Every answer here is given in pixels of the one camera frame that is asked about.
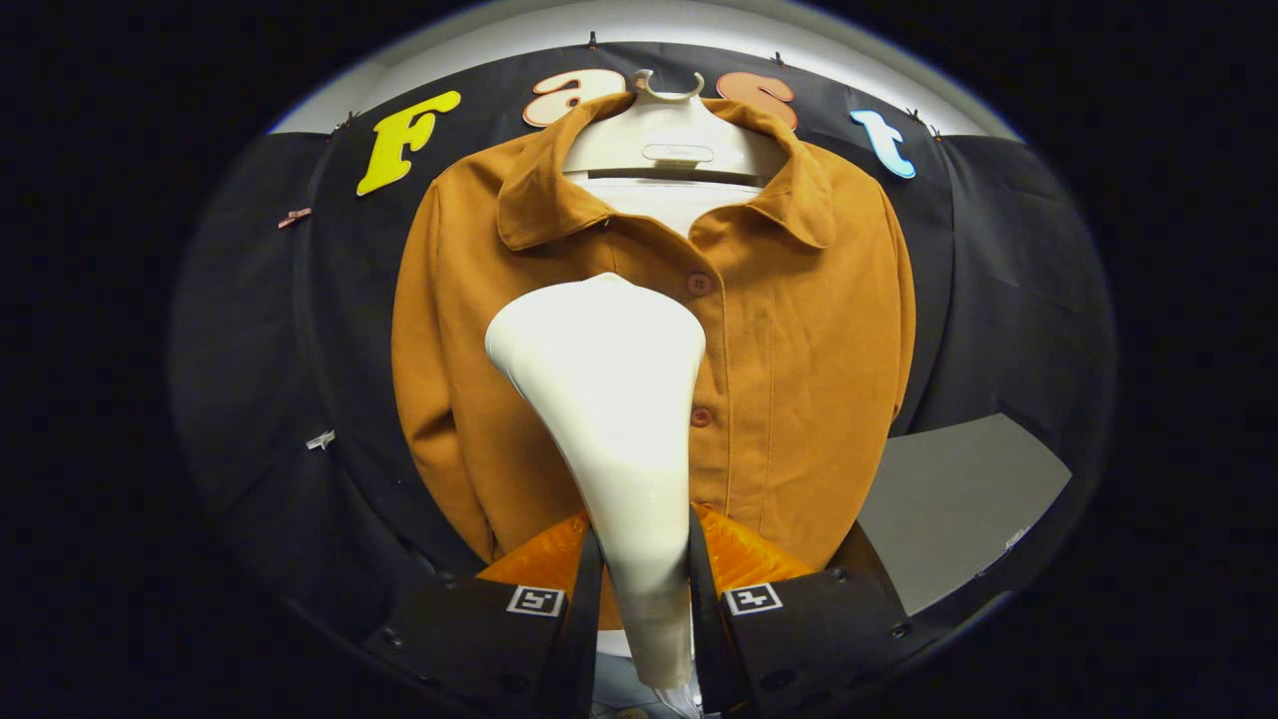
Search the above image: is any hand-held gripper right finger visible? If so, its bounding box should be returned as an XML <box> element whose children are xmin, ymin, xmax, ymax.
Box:
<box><xmin>687</xmin><ymin>502</ymin><xmax>935</xmax><ymax>716</ymax></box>

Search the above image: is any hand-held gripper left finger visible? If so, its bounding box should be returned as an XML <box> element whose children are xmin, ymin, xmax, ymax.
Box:
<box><xmin>361</xmin><ymin>512</ymin><xmax>605</xmax><ymax>718</ymax></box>

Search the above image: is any white garment steamer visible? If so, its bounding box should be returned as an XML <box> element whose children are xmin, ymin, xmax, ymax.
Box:
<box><xmin>484</xmin><ymin>273</ymin><xmax>708</xmax><ymax>690</ymax></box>

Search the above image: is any orange-brown button shirt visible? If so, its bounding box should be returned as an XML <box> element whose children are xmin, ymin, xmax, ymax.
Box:
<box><xmin>391</xmin><ymin>92</ymin><xmax>918</xmax><ymax>630</ymax></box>

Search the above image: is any grey table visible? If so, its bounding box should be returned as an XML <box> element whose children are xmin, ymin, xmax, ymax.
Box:
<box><xmin>857</xmin><ymin>412</ymin><xmax>1074</xmax><ymax>617</ymax></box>

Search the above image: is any black backdrop cloth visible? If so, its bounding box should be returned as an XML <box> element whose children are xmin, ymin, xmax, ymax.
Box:
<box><xmin>170</xmin><ymin>40</ymin><xmax>1114</xmax><ymax>640</ymax></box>

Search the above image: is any white mannequin torso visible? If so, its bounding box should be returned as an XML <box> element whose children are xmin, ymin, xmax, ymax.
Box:
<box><xmin>574</xmin><ymin>178</ymin><xmax>768</xmax><ymax>660</ymax></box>

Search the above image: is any white plastic hanger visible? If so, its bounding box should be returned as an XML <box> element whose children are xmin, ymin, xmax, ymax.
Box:
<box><xmin>562</xmin><ymin>68</ymin><xmax>790</xmax><ymax>186</ymax></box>

